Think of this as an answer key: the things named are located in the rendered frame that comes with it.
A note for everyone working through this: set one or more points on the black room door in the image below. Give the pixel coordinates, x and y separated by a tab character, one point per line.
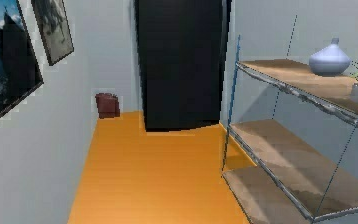
182	63

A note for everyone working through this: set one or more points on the dark red bin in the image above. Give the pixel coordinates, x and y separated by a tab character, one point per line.
107	105

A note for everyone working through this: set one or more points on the grey framed picture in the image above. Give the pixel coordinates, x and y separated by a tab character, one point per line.
53	28

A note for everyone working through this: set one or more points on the pale blue vase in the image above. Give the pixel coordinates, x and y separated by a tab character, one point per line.
329	60

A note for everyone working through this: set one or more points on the blue mountain framed picture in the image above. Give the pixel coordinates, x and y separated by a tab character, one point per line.
10	63

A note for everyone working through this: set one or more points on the wooden metal frame shelf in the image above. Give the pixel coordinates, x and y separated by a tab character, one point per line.
297	146

